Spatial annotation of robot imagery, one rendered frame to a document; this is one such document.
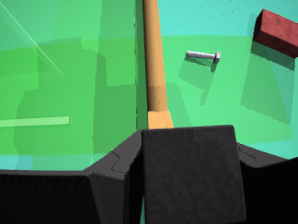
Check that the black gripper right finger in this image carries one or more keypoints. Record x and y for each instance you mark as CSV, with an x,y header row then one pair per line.
x,y
270,184

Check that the red rectangular block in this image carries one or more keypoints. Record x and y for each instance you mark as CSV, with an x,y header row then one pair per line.
x,y
277,33

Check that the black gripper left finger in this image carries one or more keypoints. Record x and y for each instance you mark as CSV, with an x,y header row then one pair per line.
x,y
110,191

